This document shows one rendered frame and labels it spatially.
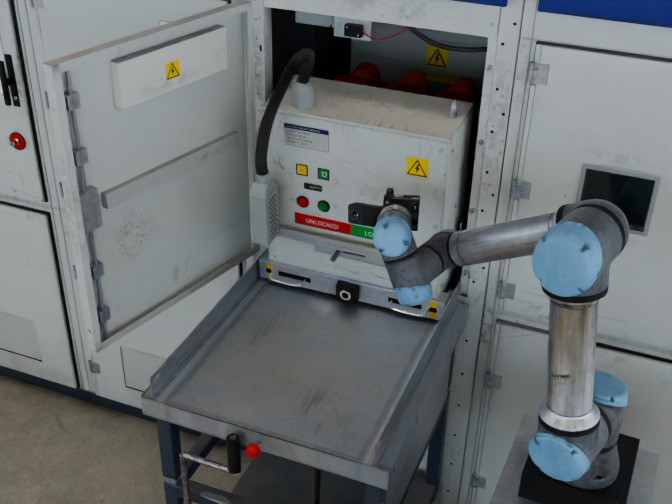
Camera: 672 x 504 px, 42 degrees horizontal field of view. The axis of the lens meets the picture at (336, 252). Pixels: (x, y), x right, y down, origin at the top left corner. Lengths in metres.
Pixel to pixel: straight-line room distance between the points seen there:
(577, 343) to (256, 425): 0.77
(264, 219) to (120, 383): 1.19
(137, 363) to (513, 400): 1.31
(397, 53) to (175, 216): 0.97
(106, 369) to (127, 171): 1.22
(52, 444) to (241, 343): 1.20
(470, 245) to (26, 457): 1.95
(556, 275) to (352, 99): 0.90
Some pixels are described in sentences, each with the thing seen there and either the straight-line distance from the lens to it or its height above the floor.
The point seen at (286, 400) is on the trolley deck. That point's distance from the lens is 2.09.
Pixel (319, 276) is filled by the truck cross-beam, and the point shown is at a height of 0.89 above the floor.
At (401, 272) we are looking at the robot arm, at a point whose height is 1.24.
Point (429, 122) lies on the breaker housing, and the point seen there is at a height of 1.37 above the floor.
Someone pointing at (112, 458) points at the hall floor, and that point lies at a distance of 3.20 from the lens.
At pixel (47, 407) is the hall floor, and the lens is 3.45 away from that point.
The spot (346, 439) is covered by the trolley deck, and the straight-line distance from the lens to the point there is 2.00.
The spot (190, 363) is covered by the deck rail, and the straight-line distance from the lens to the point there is 2.21.
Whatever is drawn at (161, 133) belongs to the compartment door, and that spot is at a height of 1.32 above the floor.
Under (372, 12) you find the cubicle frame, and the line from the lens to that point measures 2.19.
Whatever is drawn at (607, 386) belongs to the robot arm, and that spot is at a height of 1.05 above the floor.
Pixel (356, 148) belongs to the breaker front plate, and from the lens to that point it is 2.16.
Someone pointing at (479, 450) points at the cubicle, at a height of 0.33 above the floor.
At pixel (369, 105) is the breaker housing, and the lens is 2.23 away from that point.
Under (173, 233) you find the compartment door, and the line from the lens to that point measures 2.34.
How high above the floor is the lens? 2.20
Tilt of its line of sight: 32 degrees down
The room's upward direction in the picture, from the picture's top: 1 degrees clockwise
